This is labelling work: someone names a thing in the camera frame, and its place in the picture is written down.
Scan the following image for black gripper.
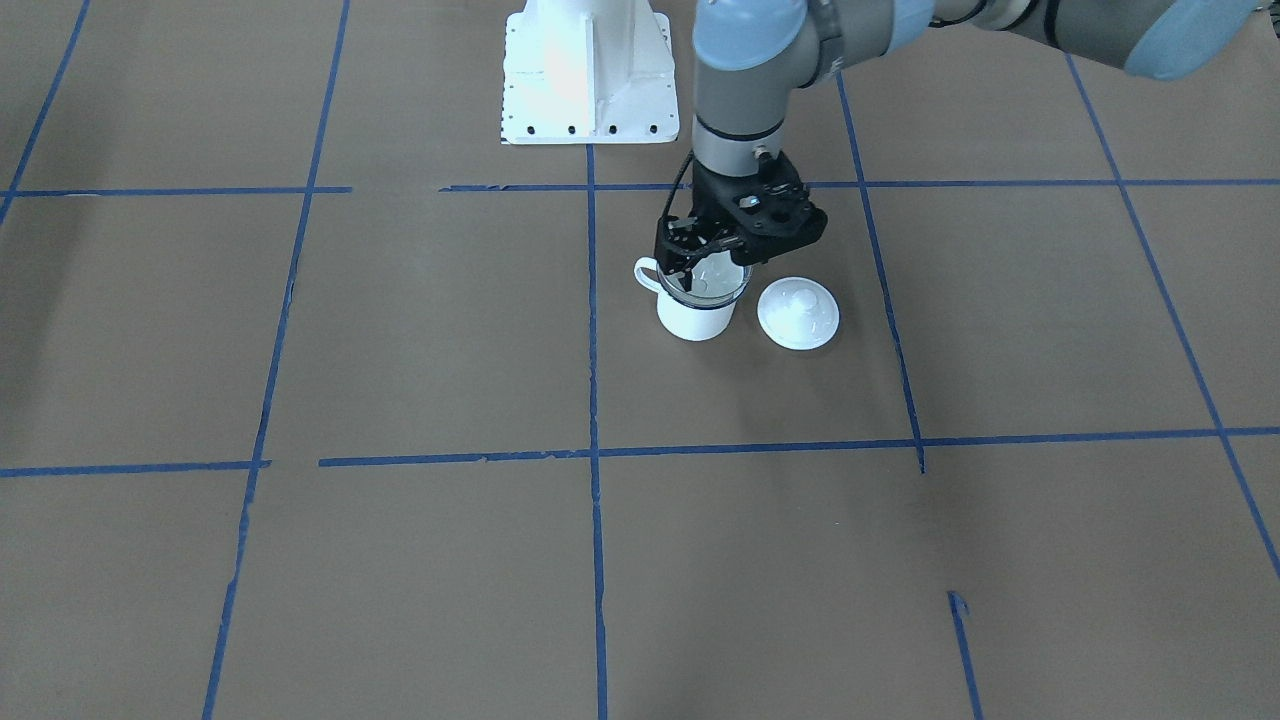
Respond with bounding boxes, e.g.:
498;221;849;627
655;160;762;293

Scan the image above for clear plastic funnel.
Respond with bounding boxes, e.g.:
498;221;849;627
659;252;753;310

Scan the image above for white enamel mug lid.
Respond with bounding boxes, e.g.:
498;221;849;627
756;277;841;351

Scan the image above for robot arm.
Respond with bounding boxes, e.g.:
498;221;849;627
653;1;1254;292

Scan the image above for white enamel mug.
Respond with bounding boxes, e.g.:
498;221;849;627
634;258;745;341

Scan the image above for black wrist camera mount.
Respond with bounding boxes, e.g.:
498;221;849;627
731;149;829;266

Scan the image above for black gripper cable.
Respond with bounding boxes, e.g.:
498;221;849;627
662;150;698;223

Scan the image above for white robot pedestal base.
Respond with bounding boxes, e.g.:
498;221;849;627
500;1;681;146

